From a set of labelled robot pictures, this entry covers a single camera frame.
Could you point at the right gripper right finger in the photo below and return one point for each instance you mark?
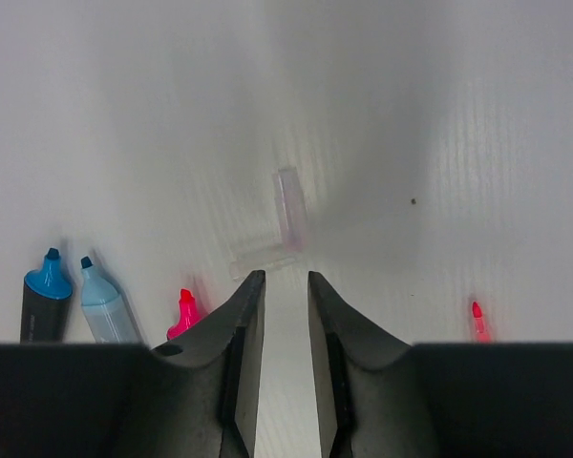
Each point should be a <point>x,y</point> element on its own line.
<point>377,396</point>

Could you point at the black blue highlighter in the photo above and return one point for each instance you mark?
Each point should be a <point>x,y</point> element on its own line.
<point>46,301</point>

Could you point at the thin red pen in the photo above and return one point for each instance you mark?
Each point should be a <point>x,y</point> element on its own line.
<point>481,330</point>

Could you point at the black pink highlighter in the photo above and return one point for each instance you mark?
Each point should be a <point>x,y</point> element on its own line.
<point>190,313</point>

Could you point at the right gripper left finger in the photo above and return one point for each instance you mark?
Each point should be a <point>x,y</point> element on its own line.
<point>194,396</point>

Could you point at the clear pinkish cap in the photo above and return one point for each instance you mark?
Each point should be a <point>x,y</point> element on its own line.
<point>291,209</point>

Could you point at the light blue highlighter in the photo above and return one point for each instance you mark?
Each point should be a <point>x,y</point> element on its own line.
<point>108,315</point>

